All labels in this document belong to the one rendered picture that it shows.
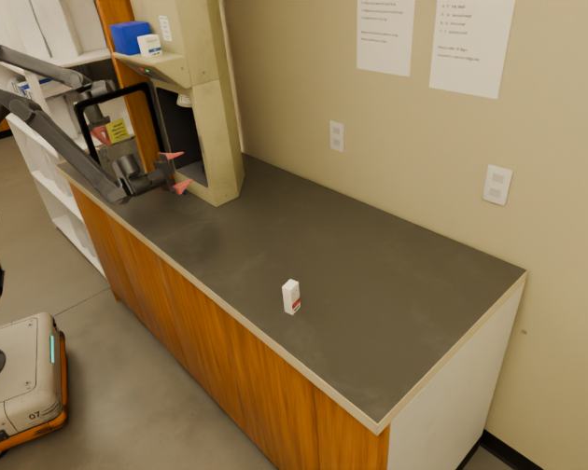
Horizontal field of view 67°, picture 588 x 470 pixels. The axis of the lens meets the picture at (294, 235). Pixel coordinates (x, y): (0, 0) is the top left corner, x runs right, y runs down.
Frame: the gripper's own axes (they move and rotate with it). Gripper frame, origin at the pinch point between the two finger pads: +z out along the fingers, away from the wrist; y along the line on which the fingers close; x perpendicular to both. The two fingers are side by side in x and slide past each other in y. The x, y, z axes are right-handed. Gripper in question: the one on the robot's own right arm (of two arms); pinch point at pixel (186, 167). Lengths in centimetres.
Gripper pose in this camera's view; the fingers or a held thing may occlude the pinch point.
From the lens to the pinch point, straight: 155.5
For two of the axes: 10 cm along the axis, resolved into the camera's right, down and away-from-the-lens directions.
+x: -6.4, -2.0, 7.5
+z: 7.4, -4.2, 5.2
